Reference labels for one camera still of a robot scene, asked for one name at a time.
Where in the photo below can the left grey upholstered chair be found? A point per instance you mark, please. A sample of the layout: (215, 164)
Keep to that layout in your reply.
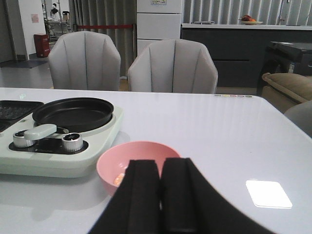
(85, 60)

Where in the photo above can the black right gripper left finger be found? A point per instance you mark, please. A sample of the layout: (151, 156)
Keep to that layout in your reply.
(135, 206)

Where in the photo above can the dark side table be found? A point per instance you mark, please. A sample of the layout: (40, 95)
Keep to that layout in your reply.
(287, 56)

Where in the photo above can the grey upholstered chair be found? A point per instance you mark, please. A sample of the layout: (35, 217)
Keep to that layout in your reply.
(85, 60)
(173, 66)

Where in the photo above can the red barrier tape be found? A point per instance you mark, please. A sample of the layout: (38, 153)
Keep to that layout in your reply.
(122, 26)

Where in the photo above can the red bin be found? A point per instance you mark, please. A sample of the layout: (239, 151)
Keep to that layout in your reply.
(42, 45)

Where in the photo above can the right grey upholstered chair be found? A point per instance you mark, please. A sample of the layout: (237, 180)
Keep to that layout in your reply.
(173, 66)

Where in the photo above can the mint green breakfast maker base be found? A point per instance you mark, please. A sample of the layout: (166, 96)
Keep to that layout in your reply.
(47, 157)

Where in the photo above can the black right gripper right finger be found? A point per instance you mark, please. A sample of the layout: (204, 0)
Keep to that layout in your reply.
(191, 205)

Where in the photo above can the silver control knob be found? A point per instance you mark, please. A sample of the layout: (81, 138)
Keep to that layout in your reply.
(72, 142)
(20, 141)

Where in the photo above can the right silver control knob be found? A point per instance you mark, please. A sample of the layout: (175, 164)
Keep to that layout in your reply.
(72, 142)

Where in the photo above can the black round frying pan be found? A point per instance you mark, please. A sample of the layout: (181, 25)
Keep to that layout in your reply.
(70, 115)

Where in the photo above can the fruit plate on counter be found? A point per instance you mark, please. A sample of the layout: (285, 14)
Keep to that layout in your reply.
(248, 20)

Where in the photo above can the orange shrimp piece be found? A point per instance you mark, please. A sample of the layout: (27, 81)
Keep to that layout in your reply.
(118, 180)

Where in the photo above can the pink plastic bowl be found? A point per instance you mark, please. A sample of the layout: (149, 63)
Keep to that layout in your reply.
(115, 160)

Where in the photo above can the left silver control knob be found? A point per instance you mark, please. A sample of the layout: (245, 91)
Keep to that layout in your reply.
(20, 141)

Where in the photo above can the white refrigerator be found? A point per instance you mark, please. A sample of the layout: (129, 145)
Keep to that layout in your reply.
(157, 20)

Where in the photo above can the tan sofa cushion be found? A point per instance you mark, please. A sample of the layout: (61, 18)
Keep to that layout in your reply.
(286, 90)

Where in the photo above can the dark kitchen counter cabinet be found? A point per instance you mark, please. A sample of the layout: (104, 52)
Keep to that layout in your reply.
(243, 53)

